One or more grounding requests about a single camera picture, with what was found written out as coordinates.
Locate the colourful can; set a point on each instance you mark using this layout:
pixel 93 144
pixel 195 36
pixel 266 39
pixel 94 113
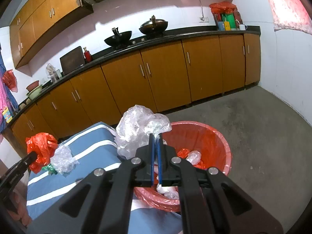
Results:
pixel 7 115

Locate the dark cutting board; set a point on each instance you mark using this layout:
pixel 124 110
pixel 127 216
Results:
pixel 72 60

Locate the black wok with handle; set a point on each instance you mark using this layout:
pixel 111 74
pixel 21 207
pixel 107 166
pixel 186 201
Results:
pixel 118 39

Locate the magenta plastic bag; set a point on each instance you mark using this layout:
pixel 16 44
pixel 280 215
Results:
pixel 194 157

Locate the green plastic bag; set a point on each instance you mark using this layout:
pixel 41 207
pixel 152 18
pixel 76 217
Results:
pixel 50 169

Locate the blue white striped tablecloth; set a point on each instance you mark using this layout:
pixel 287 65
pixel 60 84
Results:
pixel 94 148

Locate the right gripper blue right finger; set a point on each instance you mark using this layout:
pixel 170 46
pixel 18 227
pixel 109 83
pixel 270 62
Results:
pixel 167 174

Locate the green box on counter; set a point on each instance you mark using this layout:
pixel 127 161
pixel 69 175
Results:
pixel 229 21

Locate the wooden upper cabinets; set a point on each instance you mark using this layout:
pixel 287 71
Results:
pixel 38 22

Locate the orange plastic bag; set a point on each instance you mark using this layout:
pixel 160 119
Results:
pixel 44 144

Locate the wooden lower kitchen cabinets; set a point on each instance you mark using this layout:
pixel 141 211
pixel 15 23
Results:
pixel 161 78

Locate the clear plastic bag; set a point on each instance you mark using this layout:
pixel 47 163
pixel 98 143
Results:
pixel 134 128

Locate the lidded dark wok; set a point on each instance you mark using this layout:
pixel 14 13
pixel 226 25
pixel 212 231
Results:
pixel 154 26

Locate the red bottle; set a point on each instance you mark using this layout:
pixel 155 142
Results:
pixel 87 55

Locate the pink window curtain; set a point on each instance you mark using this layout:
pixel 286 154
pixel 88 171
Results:
pixel 290 15

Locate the white mug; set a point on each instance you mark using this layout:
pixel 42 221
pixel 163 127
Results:
pixel 242 27

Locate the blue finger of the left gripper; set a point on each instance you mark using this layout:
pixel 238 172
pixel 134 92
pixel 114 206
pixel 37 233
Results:
pixel 28 160

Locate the clear jar on counter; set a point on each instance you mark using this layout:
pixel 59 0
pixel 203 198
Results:
pixel 51 72

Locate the red bag on counter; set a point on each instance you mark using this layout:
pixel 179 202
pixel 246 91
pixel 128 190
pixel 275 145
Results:
pixel 222 7

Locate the red hanging plastic bag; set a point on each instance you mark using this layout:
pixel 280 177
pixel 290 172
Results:
pixel 10 80

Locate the red plastic trash bin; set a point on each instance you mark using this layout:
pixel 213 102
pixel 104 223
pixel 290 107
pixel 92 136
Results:
pixel 200 144

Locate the stacked basins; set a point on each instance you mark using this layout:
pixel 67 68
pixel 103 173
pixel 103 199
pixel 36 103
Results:
pixel 34 90

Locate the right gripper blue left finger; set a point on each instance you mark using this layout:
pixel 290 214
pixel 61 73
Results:
pixel 145 174

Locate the clear bubble wrap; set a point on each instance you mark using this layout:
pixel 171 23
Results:
pixel 63 161

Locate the pink blue hanging cloth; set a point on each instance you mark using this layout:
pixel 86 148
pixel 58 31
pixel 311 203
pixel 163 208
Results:
pixel 8 101

